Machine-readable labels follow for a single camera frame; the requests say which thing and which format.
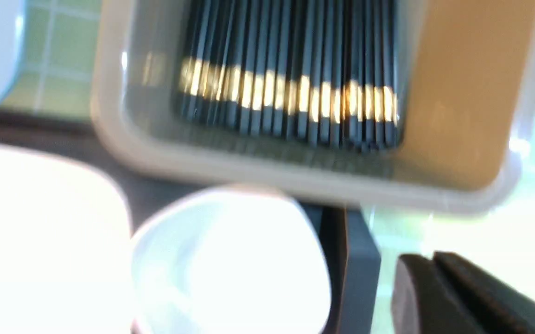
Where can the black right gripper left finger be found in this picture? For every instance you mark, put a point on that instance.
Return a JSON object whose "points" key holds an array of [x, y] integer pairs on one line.
{"points": [[423, 303]]}

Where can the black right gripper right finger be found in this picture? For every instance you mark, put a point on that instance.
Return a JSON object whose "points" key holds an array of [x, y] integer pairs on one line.
{"points": [[496, 306]]}

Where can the small white bowl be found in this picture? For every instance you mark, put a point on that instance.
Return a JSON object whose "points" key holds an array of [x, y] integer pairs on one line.
{"points": [[230, 260]]}

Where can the white square rice plate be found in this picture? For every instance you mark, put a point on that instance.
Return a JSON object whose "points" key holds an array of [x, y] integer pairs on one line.
{"points": [[65, 253]]}

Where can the green checkered tablecloth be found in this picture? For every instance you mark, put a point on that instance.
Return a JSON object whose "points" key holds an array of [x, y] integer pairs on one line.
{"points": [[55, 82]]}

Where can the black serving tray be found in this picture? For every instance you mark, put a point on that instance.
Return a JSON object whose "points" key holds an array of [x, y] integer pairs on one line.
{"points": [[352, 256]]}

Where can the brown plastic bin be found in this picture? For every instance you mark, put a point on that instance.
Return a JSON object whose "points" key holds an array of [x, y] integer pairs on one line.
{"points": [[466, 73]]}

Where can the bundle of black chopsticks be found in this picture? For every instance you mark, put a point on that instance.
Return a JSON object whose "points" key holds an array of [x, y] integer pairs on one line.
{"points": [[322, 72]]}

